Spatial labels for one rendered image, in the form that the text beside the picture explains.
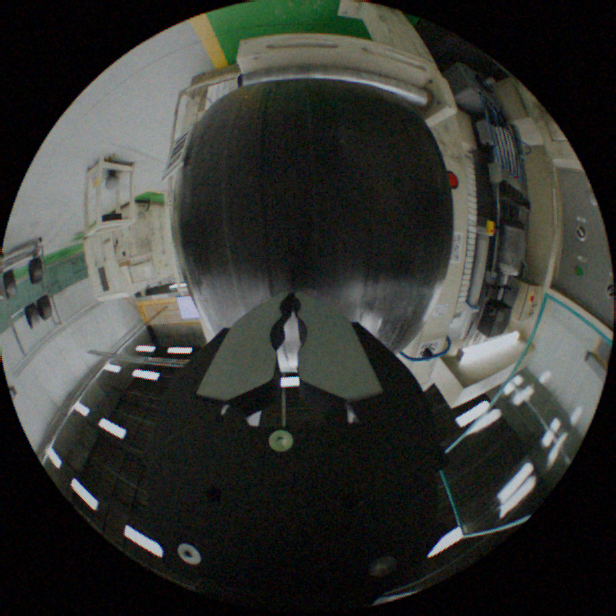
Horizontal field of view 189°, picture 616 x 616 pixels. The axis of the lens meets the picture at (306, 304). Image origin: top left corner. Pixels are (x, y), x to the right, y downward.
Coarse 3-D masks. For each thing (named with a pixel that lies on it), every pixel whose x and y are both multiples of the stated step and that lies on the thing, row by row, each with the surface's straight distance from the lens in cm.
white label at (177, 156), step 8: (192, 128) 22; (184, 136) 23; (176, 144) 24; (184, 144) 21; (176, 152) 22; (184, 152) 20; (168, 160) 23; (176, 160) 20; (184, 160) 19; (168, 168) 22; (176, 168) 20; (168, 176) 21
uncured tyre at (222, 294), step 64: (256, 128) 16; (320, 128) 16; (384, 128) 18; (192, 192) 16; (256, 192) 13; (320, 192) 13; (384, 192) 14; (448, 192) 19; (192, 256) 16; (256, 256) 13; (320, 256) 13; (384, 256) 14; (448, 256) 19; (384, 320) 18
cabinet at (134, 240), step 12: (144, 204) 490; (144, 216) 483; (132, 228) 459; (144, 228) 476; (120, 240) 494; (132, 240) 460; (144, 240) 470; (120, 252) 498; (132, 252) 464; (144, 252) 465
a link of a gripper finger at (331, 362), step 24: (312, 312) 9; (336, 312) 9; (312, 336) 8; (336, 336) 8; (312, 360) 7; (336, 360) 7; (360, 360) 7; (312, 384) 6; (336, 384) 6; (360, 384) 6
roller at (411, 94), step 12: (252, 72) 41; (264, 72) 40; (276, 72) 39; (288, 72) 39; (300, 72) 39; (312, 72) 39; (324, 72) 39; (336, 72) 40; (348, 72) 40; (360, 72) 41; (240, 84) 40; (372, 84) 41; (384, 84) 42; (396, 84) 43; (408, 84) 45; (408, 96) 44; (420, 96) 45
